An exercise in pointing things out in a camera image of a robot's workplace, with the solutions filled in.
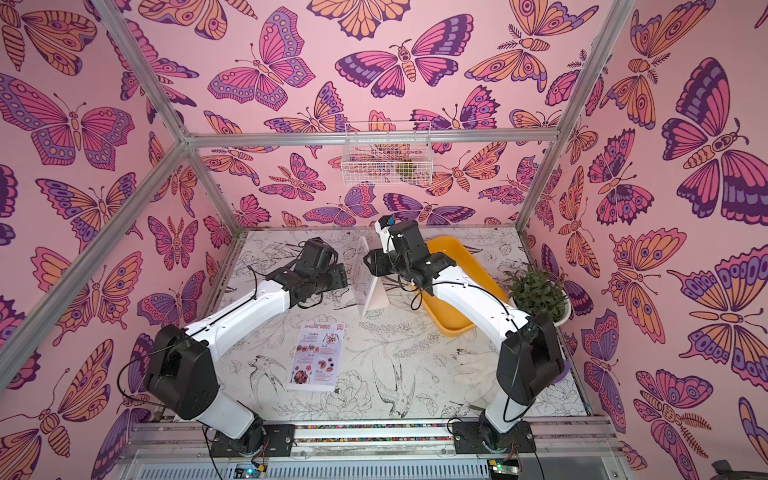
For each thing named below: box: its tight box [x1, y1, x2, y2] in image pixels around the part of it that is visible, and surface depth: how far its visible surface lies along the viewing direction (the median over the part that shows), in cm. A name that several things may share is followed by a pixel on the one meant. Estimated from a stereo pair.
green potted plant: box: [508, 270, 571, 327], surface depth 82 cm
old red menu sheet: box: [287, 323, 345, 391], surface depth 89 cm
